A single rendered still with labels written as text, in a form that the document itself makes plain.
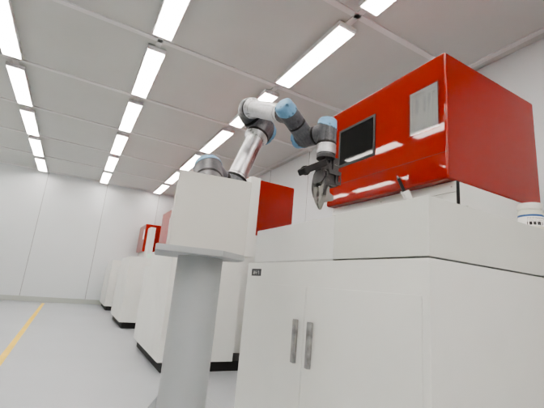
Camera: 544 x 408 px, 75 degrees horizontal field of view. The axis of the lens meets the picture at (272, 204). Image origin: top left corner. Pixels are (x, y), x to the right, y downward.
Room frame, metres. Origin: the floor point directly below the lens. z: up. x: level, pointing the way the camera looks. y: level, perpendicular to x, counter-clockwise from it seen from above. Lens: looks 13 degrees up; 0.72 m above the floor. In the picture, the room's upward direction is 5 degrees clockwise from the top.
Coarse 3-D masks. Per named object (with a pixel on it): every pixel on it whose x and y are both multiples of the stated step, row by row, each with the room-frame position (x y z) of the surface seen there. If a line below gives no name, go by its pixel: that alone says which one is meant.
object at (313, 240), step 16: (304, 224) 1.27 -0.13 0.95; (320, 224) 1.19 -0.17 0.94; (272, 240) 1.48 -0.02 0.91; (288, 240) 1.36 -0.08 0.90; (304, 240) 1.27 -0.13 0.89; (320, 240) 1.19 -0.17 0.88; (256, 256) 1.60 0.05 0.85; (272, 256) 1.47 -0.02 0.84; (288, 256) 1.36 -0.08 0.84; (304, 256) 1.26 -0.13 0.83; (320, 256) 1.18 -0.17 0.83
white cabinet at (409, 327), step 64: (256, 320) 1.54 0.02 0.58; (320, 320) 1.16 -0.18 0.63; (384, 320) 0.93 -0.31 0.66; (448, 320) 0.85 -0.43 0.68; (512, 320) 0.97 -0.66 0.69; (256, 384) 1.50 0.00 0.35; (320, 384) 1.14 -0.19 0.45; (384, 384) 0.93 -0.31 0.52; (448, 384) 0.84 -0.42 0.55; (512, 384) 0.96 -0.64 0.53
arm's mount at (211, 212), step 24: (192, 192) 1.22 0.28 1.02; (216, 192) 1.25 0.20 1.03; (240, 192) 1.27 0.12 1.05; (192, 216) 1.22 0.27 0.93; (216, 216) 1.25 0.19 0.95; (240, 216) 1.28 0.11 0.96; (168, 240) 1.22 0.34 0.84; (192, 240) 1.23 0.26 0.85; (216, 240) 1.25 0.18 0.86; (240, 240) 1.28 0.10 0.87
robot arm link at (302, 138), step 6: (306, 126) 1.29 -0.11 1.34; (312, 126) 1.30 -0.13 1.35; (294, 132) 1.29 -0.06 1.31; (300, 132) 1.29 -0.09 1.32; (306, 132) 1.30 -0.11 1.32; (294, 138) 1.34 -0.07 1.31; (300, 138) 1.32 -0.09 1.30; (306, 138) 1.31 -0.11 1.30; (312, 138) 1.29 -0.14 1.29; (294, 144) 1.36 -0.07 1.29; (300, 144) 1.34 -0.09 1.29; (306, 144) 1.33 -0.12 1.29; (312, 144) 1.32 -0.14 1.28
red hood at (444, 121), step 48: (384, 96) 1.71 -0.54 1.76; (432, 96) 1.45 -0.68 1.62; (480, 96) 1.51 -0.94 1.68; (336, 144) 2.05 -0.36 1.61; (384, 144) 1.70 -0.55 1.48; (432, 144) 1.45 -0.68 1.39; (480, 144) 1.50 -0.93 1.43; (528, 144) 1.71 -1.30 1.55; (336, 192) 2.03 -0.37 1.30; (384, 192) 1.70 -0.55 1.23; (528, 192) 1.69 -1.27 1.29
